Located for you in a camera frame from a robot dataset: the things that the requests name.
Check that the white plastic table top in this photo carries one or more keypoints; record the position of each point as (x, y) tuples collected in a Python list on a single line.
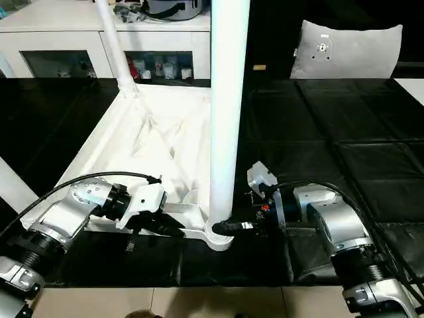
[(159, 109)]

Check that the white plastic table leg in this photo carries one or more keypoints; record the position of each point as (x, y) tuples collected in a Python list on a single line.
[(15, 185), (228, 99), (114, 46)]

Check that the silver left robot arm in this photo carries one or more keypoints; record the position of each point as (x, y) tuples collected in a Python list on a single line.
[(66, 215)]

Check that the brown rounded robot part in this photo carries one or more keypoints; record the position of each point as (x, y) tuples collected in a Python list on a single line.
[(144, 314)]

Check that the red bottle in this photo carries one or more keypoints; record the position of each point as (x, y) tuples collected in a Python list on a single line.
[(132, 69)]

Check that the black cabinet gold label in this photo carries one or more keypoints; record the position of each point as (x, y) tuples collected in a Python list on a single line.
[(271, 33)]

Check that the white flat board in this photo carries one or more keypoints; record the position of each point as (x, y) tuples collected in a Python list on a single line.
[(412, 86)]

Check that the white cabinet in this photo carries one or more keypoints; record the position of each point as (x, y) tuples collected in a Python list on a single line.
[(66, 36)]

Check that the dark helmet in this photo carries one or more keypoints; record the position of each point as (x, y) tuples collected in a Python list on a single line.
[(172, 11)]

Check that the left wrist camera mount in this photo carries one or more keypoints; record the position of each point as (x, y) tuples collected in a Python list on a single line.
[(145, 198)]

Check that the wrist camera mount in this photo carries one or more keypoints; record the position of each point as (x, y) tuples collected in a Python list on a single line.
[(260, 175), (145, 198)]

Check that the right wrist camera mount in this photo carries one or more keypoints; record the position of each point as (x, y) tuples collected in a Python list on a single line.
[(260, 175)]

